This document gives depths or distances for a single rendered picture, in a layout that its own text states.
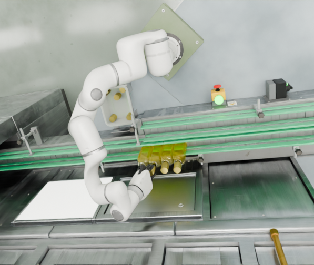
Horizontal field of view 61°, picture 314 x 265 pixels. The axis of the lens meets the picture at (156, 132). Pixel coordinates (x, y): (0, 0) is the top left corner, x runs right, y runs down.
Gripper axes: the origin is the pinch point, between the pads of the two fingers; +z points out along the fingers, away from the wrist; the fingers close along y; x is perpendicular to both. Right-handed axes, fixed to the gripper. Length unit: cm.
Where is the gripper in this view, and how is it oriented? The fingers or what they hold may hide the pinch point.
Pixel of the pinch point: (150, 171)
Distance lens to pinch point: 120.4
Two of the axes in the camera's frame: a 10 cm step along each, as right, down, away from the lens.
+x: -9.0, 0.0, 4.4
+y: -1.9, -9.0, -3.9
